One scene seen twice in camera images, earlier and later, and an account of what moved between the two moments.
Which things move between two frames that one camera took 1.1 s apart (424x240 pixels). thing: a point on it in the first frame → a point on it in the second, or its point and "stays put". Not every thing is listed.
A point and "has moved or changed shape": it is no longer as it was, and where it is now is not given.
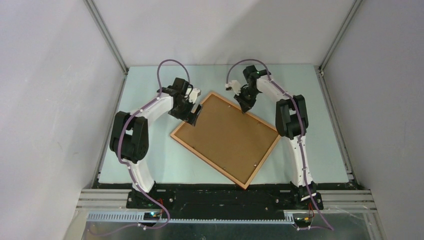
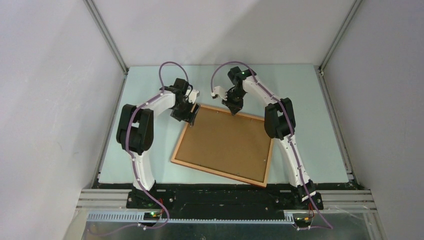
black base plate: (222, 199) stays put
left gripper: (187, 117) stays put
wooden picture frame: (189, 123) has moved or changed shape
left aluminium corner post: (104, 31) stays put
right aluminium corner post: (353, 9) stays put
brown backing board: (232, 140) has moved or changed shape
